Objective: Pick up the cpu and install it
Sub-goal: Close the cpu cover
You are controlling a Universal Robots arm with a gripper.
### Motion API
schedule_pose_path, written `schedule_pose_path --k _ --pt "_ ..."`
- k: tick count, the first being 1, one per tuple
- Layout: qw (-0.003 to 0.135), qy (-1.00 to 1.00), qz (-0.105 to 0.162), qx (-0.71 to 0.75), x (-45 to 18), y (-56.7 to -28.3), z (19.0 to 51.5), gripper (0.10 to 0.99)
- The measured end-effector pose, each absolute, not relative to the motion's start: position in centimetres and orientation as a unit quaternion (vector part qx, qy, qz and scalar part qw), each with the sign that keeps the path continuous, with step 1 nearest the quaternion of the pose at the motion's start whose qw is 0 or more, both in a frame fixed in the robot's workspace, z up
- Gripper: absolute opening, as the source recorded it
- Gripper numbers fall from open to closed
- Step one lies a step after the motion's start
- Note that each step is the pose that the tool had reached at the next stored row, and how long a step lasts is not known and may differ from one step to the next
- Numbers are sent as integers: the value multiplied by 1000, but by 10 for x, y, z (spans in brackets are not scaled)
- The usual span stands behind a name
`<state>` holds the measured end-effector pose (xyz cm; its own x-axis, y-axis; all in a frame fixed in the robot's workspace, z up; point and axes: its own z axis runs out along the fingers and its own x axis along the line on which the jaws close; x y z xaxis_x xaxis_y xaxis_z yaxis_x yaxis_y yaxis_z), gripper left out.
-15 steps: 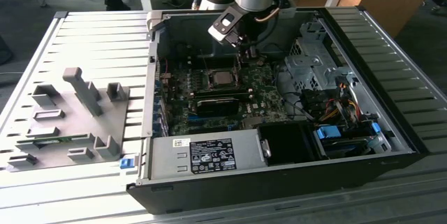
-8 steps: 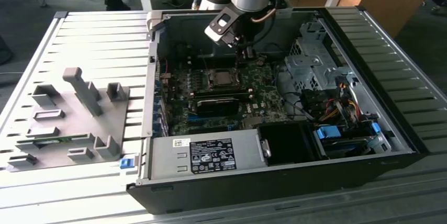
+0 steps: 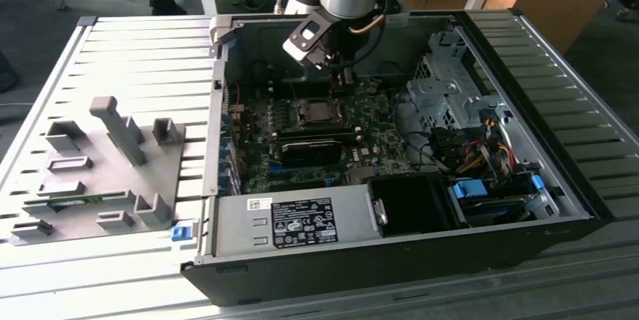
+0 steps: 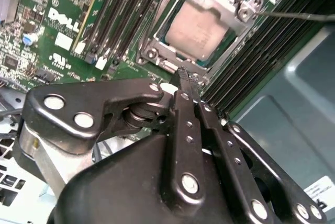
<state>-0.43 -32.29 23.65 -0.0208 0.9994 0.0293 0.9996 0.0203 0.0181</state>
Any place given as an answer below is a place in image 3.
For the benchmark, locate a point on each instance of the blue case latch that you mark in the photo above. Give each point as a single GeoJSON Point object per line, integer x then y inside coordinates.
{"type": "Point", "coordinates": [181, 234]}

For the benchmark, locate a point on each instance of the blue plastic drive latch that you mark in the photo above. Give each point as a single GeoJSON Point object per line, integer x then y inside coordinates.
{"type": "Point", "coordinates": [537, 182]}

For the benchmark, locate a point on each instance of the wrist camera with black bracket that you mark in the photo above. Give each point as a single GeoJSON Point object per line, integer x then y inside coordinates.
{"type": "Point", "coordinates": [305, 37]}

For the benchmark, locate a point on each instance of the hard disk in blue carrier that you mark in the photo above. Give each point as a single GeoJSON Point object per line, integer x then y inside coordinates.
{"type": "Point", "coordinates": [469, 189]}

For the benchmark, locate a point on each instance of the black RAM slot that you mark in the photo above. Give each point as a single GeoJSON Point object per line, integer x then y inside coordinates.
{"type": "Point", "coordinates": [314, 134]}

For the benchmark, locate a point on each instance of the green RAM stick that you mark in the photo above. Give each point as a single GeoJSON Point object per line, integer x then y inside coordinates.
{"type": "Point", "coordinates": [102, 197]}

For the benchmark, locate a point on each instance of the grey parts rack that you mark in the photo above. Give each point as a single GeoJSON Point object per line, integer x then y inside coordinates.
{"type": "Point", "coordinates": [101, 170]}

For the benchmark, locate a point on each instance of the black rectangular heatsink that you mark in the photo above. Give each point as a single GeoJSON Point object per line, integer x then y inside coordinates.
{"type": "Point", "coordinates": [310, 153]}

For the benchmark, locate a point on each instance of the black open PC case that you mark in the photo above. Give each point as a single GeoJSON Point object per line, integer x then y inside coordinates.
{"type": "Point", "coordinates": [400, 267]}

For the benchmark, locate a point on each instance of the CPU socket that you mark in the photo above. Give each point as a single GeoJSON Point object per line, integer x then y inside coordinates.
{"type": "Point", "coordinates": [322, 125]}

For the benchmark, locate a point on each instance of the black chair base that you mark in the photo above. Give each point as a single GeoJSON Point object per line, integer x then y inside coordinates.
{"type": "Point", "coordinates": [169, 6]}

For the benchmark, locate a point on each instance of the metal drive cage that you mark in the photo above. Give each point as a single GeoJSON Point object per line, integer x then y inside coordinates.
{"type": "Point", "coordinates": [434, 88]}

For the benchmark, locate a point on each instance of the silver power supply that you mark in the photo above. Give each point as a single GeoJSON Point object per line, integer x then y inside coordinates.
{"type": "Point", "coordinates": [239, 223]}

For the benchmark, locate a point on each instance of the green motherboard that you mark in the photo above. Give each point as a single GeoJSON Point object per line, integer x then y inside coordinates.
{"type": "Point", "coordinates": [380, 140]}

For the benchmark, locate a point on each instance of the black fan shroud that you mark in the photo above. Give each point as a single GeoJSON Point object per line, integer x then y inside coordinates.
{"type": "Point", "coordinates": [405, 204]}

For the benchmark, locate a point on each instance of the silver topped CPU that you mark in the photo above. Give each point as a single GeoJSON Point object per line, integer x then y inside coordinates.
{"type": "Point", "coordinates": [322, 111]}

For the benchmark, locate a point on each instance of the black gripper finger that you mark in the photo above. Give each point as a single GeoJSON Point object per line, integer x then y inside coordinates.
{"type": "Point", "coordinates": [346, 79]}

